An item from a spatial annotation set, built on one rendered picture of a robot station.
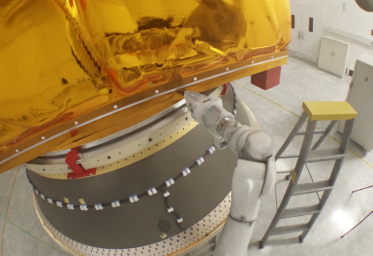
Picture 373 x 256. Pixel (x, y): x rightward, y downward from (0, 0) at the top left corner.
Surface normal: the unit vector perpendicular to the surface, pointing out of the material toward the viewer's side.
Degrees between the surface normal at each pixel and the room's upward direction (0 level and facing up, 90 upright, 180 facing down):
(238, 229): 44
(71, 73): 90
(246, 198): 49
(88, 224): 62
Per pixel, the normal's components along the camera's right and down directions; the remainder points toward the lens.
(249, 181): -0.40, -0.11
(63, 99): 0.61, 0.46
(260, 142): -0.19, -0.79
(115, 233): 0.13, 0.09
